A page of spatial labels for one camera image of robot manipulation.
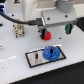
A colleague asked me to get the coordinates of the green-black gripper finger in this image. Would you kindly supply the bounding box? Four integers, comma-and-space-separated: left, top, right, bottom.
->
40, 28, 47, 39
65, 23, 73, 35

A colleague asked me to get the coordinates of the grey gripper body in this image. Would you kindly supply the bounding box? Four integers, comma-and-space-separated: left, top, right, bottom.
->
41, 8, 76, 28

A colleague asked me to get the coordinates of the blue gear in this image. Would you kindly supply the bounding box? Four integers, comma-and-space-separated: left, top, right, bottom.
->
43, 46, 60, 61

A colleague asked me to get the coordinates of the red gear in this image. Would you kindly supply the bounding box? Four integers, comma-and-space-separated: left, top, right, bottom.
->
44, 31, 51, 40

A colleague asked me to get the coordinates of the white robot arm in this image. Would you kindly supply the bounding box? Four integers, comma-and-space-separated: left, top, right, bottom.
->
22, 0, 77, 39

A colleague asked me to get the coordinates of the beige connector block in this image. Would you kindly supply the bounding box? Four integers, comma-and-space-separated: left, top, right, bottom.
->
13, 23, 24, 37

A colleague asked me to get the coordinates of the black cable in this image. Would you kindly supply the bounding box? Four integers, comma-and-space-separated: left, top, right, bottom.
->
0, 12, 43, 26

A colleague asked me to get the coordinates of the black-framed peg base plate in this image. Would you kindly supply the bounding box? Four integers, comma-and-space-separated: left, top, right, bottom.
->
26, 46, 66, 68

